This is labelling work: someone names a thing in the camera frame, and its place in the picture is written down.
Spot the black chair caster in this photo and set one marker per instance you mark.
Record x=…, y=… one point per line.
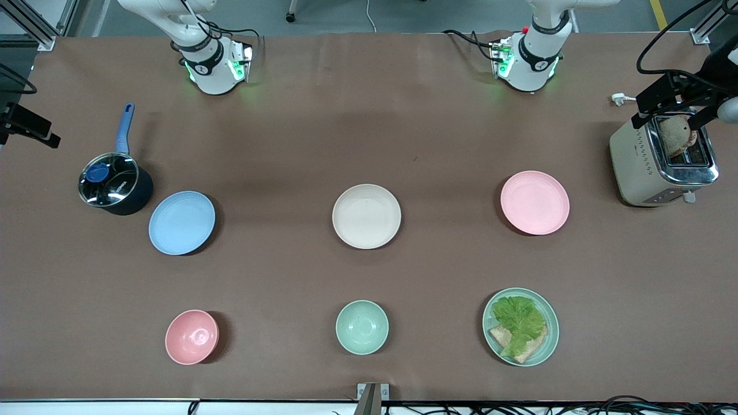
x=291, y=14

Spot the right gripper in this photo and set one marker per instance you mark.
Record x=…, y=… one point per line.
x=12, y=117

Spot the green plate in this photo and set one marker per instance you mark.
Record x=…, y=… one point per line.
x=550, y=337

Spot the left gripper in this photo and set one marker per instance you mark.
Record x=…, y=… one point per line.
x=690, y=90

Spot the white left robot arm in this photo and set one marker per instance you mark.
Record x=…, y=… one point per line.
x=530, y=69

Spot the aluminium frame profile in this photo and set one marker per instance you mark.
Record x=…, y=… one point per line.
x=706, y=29
x=34, y=26

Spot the grey metal mount bracket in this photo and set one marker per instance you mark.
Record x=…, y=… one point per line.
x=372, y=397

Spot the brown table cover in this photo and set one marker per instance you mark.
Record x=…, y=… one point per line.
x=288, y=144

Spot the beige plate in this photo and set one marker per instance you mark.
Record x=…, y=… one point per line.
x=366, y=216

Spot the pink plate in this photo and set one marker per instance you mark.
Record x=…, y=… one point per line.
x=535, y=203

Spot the round brown bread slice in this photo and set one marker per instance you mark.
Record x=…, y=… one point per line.
x=674, y=135

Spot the dark blue saucepan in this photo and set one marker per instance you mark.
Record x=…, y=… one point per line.
x=140, y=199

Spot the beige chrome toaster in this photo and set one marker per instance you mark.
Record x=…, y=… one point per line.
x=634, y=167

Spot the green lettuce leaf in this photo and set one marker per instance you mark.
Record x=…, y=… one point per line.
x=519, y=317

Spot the glass lid with blue knob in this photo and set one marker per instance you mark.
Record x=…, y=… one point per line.
x=118, y=184

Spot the green bowl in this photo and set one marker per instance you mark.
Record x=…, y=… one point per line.
x=362, y=327

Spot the blue plate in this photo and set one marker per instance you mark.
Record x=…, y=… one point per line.
x=181, y=223

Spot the pink bowl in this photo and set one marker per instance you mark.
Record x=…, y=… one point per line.
x=191, y=337

